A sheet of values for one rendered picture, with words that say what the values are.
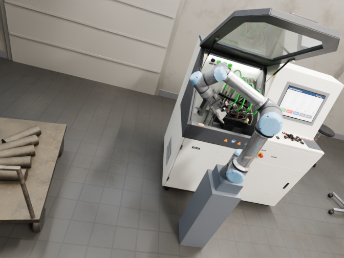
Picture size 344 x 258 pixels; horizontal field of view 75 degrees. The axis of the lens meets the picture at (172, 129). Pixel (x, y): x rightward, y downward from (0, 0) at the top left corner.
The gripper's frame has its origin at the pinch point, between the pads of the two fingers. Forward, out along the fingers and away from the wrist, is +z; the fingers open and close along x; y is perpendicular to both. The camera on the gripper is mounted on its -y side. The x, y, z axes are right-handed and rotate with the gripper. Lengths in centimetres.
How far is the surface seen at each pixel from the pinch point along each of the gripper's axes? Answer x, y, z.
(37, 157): 55, -150, -33
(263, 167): 29, 9, 111
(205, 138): 40, -21, 44
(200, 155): 42, -34, 60
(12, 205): 8, -156, -33
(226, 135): 36, -3, 52
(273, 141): 28, 30, 83
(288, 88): 54, 69, 61
